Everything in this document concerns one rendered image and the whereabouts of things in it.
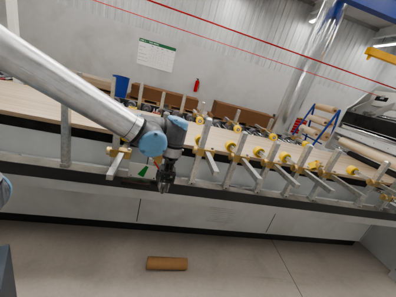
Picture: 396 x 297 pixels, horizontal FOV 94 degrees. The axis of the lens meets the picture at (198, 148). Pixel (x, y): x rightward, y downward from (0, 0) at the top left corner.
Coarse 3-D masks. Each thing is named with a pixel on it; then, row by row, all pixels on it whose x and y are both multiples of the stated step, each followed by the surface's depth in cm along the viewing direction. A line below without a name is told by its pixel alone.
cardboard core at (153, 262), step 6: (150, 258) 136; (156, 258) 137; (162, 258) 138; (168, 258) 140; (174, 258) 141; (180, 258) 143; (186, 258) 144; (150, 264) 134; (156, 264) 135; (162, 264) 136; (168, 264) 137; (174, 264) 138; (180, 264) 139; (186, 264) 140
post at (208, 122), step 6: (210, 120) 109; (204, 126) 111; (210, 126) 111; (204, 132) 112; (204, 138) 114; (204, 144) 115; (198, 156) 118; (198, 162) 119; (192, 168) 123; (198, 168) 121; (192, 174) 122; (192, 180) 124
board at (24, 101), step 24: (0, 96) 127; (24, 96) 139; (48, 120) 115; (72, 120) 121; (192, 144) 138; (216, 144) 153; (264, 144) 194; (288, 144) 224; (336, 168) 183; (360, 168) 209
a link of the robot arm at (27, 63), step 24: (0, 24) 39; (0, 48) 38; (24, 48) 40; (24, 72) 41; (48, 72) 42; (72, 72) 47; (48, 96) 46; (72, 96) 46; (96, 96) 48; (96, 120) 51; (120, 120) 52; (144, 120) 57; (144, 144) 56
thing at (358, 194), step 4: (320, 168) 149; (332, 176) 138; (336, 180) 135; (340, 180) 132; (340, 184) 132; (344, 184) 129; (348, 184) 128; (348, 188) 126; (352, 188) 124; (352, 192) 123; (356, 192) 121; (360, 192) 120; (360, 196) 118; (364, 196) 118
